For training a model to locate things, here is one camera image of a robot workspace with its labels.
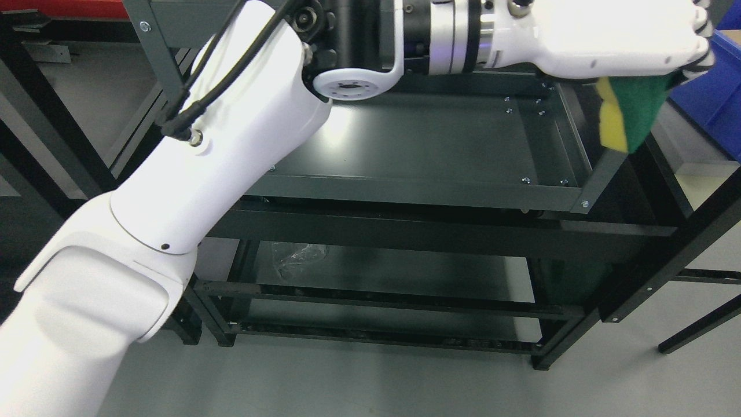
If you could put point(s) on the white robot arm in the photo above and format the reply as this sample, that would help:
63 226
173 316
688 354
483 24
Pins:
118 266

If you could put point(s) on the blue plastic bin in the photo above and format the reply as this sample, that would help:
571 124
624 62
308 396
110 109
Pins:
713 100

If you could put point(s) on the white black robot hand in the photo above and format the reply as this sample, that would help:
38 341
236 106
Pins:
594 39

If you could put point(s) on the clear plastic wrap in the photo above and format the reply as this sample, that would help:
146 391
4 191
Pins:
289 260

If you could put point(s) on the green yellow sponge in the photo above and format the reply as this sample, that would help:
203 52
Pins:
629 107

